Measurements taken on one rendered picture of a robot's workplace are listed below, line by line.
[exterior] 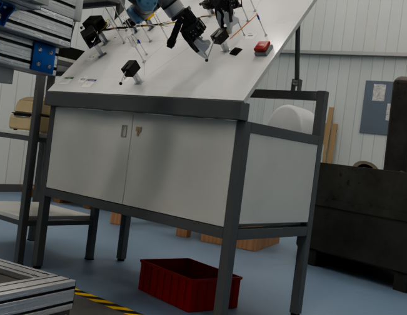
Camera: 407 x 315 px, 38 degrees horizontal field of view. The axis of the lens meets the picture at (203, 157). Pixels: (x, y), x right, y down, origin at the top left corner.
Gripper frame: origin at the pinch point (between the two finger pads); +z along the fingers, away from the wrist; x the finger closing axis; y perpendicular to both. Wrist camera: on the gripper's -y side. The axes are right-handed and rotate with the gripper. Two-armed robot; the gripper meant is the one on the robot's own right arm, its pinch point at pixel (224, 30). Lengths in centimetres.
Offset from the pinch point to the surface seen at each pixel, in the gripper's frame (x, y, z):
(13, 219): 84, -77, 87
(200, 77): -1.8, -16.0, 15.0
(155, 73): 24.8, -20.0, 16.9
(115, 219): 195, 33, 181
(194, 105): -11.5, -27.7, 21.6
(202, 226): -27, -41, 63
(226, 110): -26.5, -24.9, 20.9
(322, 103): -21, 34, 37
